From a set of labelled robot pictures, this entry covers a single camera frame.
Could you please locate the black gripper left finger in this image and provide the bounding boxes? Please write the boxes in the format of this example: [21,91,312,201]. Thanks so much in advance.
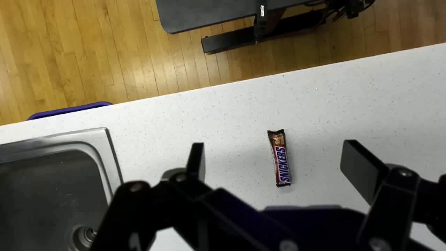
[89,141,298,251]

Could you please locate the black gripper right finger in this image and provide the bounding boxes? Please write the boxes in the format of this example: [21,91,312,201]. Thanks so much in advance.
[339,138,446,251]

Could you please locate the brown Snickers bar packet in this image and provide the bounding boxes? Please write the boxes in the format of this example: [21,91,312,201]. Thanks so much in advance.
[266,129,293,189]

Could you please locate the stainless steel double sink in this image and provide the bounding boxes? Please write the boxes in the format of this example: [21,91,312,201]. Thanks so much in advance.
[0,127,126,251]

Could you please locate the blue plastic bin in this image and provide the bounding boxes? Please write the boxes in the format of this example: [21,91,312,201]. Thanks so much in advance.
[27,101,113,122]

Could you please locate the black cart base bar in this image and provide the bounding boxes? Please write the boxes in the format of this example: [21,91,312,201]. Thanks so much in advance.
[199,9,328,56]

